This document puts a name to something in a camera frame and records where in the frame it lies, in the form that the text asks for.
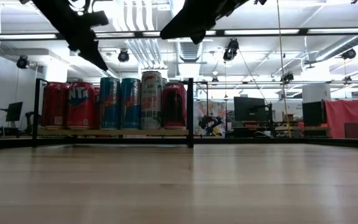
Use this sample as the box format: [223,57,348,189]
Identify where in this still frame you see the red soda can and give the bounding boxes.
[162,82,187,130]

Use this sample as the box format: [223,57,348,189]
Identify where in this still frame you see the floral patterned curtain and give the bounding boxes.
[194,99,229,136]

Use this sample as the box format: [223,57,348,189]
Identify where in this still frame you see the dark red chair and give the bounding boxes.
[344,122,358,139]

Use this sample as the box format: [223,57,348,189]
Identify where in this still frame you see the red Fanta strawberry can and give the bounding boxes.
[67,81,96,130]

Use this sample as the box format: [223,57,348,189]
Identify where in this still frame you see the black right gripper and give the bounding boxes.
[159,0,251,45]

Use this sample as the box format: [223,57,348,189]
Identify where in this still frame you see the white tank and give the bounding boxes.
[302,83,332,103]

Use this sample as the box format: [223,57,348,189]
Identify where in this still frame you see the red Coca-Cola Star Wars can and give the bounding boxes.
[41,82,70,130]

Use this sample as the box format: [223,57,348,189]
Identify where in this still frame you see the black machine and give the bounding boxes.
[25,111,42,135]

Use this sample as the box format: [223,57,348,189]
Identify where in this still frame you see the silver sugar-free Red Bull can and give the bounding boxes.
[120,77,142,130]
[100,77,121,130]

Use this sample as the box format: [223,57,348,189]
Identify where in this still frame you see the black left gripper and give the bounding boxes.
[31,0,110,72]

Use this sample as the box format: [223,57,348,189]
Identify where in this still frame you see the black ceiling camera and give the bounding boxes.
[117,49,130,63]
[222,39,241,62]
[341,49,357,60]
[280,72,295,83]
[16,55,30,70]

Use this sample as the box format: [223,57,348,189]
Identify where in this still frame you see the small black monitor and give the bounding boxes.
[5,101,24,123]

